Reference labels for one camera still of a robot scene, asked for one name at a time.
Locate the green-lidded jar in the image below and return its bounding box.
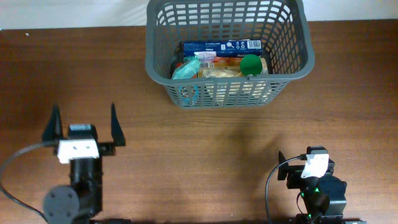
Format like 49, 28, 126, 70
240, 55, 268, 77

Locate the orange pasta packet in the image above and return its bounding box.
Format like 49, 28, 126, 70
176, 56, 249, 80

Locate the blue tissue box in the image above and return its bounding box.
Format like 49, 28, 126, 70
182, 39, 263, 62

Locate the white green wipes pack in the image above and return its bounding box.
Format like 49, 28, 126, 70
172, 57, 201, 80

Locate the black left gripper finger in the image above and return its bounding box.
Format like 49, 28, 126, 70
42, 105, 63, 141
111, 103, 126, 147

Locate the grey plastic lattice basket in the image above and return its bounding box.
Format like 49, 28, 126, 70
145, 0, 315, 109

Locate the silver tin can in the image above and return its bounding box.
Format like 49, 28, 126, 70
178, 86, 200, 106

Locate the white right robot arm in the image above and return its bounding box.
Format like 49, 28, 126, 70
277, 146, 365, 224

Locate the beige paper bag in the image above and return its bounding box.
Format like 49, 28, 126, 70
201, 66, 267, 106

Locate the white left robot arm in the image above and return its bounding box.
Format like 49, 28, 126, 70
42, 104, 126, 223

